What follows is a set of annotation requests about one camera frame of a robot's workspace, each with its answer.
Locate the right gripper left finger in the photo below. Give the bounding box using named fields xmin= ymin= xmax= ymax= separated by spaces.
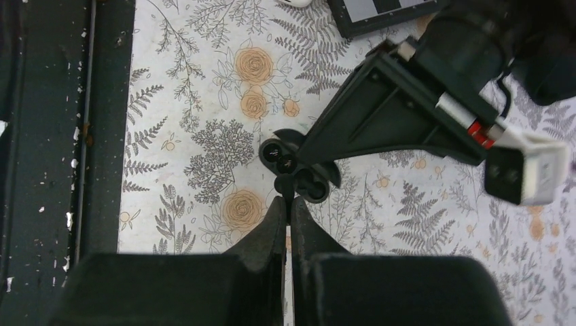
xmin=226 ymin=196 xmax=287 ymax=325

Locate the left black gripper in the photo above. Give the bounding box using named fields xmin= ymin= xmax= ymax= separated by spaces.
xmin=296 ymin=1 xmax=575 ymax=166

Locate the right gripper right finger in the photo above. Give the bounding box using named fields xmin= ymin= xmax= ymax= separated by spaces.
xmin=290 ymin=196 xmax=349 ymax=325

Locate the black earbud charging case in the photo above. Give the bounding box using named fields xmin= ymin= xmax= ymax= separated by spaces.
xmin=258 ymin=128 xmax=342 ymax=204

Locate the black earbud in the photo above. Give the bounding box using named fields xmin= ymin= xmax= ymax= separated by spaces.
xmin=274 ymin=174 xmax=295 ymax=225
xmin=263 ymin=143 xmax=283 ymax=163

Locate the white earbud case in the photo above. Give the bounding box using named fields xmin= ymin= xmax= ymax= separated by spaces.
xmin=277 ymin=0 xmax=312 ymax=8

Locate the black white checkerboard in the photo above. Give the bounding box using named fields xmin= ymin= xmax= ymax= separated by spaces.
xmin=327 ymin=0 xmax=450 ymax=39

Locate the floral table mat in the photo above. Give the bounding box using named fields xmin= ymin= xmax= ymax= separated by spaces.
xmin=118 ymin=1 xmax=575 ymax=325

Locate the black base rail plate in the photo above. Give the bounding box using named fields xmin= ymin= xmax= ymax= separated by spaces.
xmin=1 ymin=1 xmax=136 ymax=325

